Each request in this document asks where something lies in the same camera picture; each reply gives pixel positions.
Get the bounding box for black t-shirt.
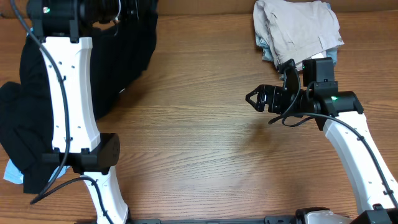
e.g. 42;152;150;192
90;1;158;119

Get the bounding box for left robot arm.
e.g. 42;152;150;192
27;0;152;223

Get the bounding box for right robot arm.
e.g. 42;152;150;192
246;57;397;223

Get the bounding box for black clothes pile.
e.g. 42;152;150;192
0;29;72;195

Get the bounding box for grey-blue folded garment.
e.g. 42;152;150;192
255;34;338;65

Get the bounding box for beige folded trousers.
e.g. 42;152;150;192
252;0;344;70

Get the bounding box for light blue garment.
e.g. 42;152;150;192
2;27;71;185

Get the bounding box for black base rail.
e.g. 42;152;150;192
126;211;351;224

